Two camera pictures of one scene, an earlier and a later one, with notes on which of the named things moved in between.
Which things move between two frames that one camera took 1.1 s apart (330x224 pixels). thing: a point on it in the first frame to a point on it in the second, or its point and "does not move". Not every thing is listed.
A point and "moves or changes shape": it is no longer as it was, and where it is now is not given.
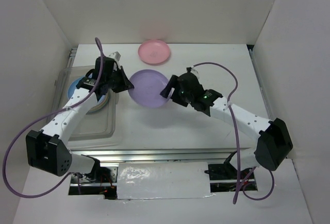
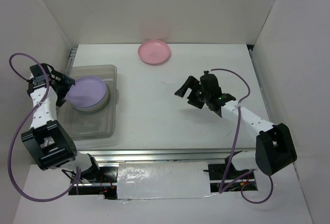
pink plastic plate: x=153 y=51 does not move
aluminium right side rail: x=260 y=83 does not move
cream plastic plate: x=101 y=102 does not move
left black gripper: x=126 y=83 to x=66 y=83
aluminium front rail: x=156 y=155 does not move
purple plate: x=148 y=85 moves or changes shape
